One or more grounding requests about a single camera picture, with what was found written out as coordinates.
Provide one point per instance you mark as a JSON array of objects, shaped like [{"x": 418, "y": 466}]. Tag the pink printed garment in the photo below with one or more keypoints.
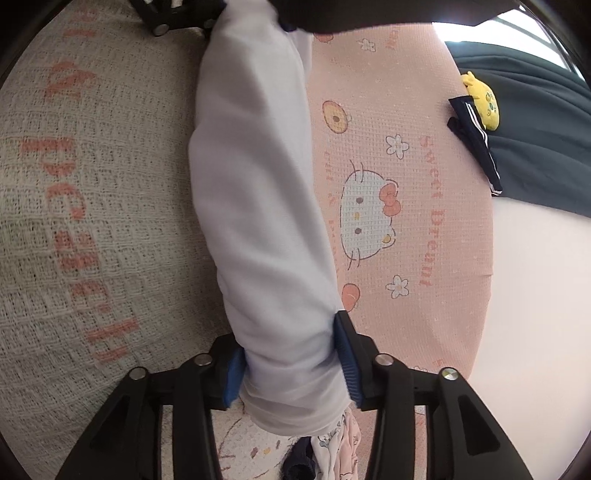
[{"x": 351, "y": 443}]

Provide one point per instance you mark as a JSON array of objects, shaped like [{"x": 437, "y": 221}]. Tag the pink cat print sofa cover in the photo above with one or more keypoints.
[{"x": 115, "y": 184}]

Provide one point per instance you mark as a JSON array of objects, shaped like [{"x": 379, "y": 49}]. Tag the white cartoon print garment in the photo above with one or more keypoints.
[{"x": 325, "y": 447}]

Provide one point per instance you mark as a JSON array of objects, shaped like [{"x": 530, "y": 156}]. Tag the navy white-striped shorts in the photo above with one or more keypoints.
[{"x": 478, "y": 143}]

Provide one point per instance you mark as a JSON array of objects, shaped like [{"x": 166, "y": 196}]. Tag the window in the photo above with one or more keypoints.
[{"x": 521, "y": 27}]

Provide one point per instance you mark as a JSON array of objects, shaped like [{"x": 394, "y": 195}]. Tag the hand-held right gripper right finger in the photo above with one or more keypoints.
[{"x": 348, "y": 364}]

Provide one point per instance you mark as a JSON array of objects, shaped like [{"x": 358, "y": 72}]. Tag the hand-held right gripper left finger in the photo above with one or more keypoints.
[{"x": 235, "y": 378}]

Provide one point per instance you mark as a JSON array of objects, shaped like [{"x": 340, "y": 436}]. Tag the yellow plush toy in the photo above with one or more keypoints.
[{"x": 482, "y": 99}]

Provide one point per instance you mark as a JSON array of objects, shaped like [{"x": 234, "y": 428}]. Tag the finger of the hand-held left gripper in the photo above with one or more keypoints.
[
  {"x": 295, "y": 18},
  {"x": 184, "y": 14}
]

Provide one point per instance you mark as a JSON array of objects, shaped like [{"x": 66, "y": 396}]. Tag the black garment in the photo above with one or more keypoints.
[{"x": 415, "y": 11}]

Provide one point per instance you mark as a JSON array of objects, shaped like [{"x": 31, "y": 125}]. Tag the crumpled navy garment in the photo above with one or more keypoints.
[{"x": 300, "y": 461}]

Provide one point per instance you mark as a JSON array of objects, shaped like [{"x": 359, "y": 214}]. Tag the white navy-trimmed t-shirt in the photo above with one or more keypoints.
[{"x": 263, "y": 207}]

